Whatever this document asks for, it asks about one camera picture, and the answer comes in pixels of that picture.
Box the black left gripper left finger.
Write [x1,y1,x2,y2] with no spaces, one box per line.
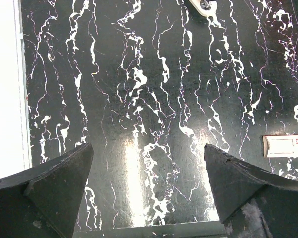
[0,143,94,238]

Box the red white staple box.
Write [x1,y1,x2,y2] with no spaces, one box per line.
[263,135,298,158]

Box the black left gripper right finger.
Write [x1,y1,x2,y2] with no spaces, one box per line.
[204,144,298,238]

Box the white stapler base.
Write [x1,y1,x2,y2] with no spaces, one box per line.
[189,0,218,17]

